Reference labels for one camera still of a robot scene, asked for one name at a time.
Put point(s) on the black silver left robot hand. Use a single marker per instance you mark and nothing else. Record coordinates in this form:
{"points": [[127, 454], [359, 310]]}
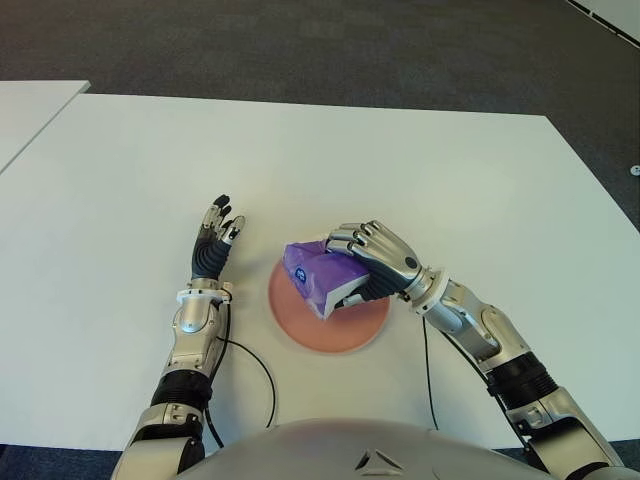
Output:
{"points": [[207, 257]]}

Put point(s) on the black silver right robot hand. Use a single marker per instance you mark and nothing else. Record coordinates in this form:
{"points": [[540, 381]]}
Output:
{"points": [[390, 255]]}

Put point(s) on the purple tissue paper pack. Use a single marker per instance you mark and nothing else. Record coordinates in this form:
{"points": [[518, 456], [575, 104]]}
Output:
{"points": [[310, 265]]}

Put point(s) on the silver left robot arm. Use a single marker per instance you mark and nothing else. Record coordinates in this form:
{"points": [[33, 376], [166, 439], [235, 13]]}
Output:
{"points": [[190, 320]]}

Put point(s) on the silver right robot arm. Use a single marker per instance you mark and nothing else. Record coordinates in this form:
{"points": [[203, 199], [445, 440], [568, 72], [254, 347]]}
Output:
{"points": [[480, 320]]}

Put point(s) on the round pink plate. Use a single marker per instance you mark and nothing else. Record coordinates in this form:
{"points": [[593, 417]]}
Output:
{"points": [[345, 330]]}

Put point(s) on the silver robot torso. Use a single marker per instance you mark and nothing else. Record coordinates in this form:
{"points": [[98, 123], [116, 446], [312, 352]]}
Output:
{"points": [[320, 450]]}

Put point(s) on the white rectangular table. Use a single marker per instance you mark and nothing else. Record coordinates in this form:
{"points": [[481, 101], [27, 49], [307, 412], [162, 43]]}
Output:
{"points": [[25, 115]]}

